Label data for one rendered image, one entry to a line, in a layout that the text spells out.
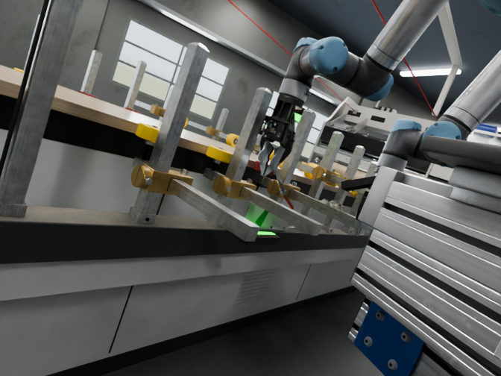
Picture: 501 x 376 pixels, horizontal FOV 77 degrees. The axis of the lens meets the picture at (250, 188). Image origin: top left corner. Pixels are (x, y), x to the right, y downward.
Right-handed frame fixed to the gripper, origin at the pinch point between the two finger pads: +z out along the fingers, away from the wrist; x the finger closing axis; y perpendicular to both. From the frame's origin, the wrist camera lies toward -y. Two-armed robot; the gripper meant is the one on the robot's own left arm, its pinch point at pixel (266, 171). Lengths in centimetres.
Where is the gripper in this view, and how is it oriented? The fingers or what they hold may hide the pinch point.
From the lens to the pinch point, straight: 88.5
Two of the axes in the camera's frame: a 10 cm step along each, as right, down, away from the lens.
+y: -3.4, 0.0, -9.4
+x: 8.7, 3.7, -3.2
